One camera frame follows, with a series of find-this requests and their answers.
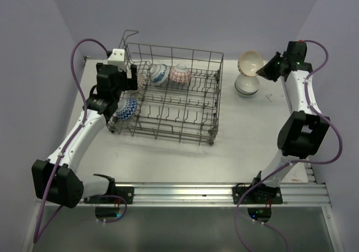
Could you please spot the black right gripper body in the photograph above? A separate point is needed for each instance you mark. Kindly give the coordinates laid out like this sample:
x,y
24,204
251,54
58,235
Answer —
x,y
285,58

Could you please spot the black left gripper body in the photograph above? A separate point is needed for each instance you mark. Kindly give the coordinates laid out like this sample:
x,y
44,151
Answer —
x,y
122,86

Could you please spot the teal striped bowl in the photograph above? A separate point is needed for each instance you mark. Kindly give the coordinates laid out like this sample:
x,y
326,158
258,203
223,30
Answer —
x,y
249,63

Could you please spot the white ribbed bowl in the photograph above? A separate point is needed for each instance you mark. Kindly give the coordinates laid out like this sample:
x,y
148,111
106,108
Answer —
x,y
246,85

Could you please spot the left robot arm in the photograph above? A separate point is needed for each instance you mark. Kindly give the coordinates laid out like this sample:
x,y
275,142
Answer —
x,y
55,179

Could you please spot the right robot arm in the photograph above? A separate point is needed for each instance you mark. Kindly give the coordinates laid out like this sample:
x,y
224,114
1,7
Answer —
x,y
303,132

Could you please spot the brown patterned bowl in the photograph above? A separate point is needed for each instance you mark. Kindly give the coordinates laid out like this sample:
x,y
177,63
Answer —
x,y
141,81

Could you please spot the blue zigzag pattern bowl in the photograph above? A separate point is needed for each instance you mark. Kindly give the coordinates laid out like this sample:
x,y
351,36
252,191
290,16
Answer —
x,y
127,108

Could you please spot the blue floral bowl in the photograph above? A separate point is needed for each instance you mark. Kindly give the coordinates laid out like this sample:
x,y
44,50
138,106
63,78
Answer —
x,y
159,73

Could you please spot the red diamond pattern bowl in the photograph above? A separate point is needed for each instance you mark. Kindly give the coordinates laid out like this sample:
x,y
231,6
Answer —
x,y
180,74

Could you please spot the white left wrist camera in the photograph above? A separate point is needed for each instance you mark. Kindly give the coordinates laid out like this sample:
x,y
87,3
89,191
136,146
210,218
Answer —
x,y
118,58

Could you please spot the grey wire dish rack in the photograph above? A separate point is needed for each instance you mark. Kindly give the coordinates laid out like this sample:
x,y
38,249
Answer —
x,y
180,111

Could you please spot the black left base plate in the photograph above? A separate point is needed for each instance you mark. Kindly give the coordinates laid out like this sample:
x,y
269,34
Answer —
x,y
120,195

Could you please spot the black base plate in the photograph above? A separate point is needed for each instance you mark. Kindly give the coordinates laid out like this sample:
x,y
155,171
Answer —
x,y
120,195
259,195

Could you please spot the aluminium mounting rail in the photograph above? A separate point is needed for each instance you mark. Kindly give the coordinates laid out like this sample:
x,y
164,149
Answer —
x,y
208,195

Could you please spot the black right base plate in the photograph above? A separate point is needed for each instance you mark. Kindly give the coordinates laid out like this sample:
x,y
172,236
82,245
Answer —
x,y
259,195

